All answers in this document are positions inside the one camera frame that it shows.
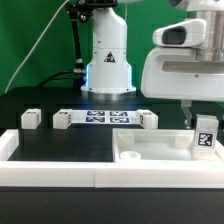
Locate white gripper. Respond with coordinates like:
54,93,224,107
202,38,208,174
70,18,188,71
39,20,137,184
141,19,224,129

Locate white square tabletop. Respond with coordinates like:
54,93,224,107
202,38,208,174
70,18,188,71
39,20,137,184
112,129,224,162

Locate white U-shaped obstacle fence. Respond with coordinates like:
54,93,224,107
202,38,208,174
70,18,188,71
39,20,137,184
0,129,224,189

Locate white cable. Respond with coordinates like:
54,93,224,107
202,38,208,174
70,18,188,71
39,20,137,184
3,0,72,96

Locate white base tag plate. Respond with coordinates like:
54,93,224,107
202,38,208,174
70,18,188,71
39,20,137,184
72,110,138,125

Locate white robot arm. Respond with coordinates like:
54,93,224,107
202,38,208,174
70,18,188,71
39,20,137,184
76,0,224,125

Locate black cable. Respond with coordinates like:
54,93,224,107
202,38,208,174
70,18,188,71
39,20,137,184
37,69,84,89

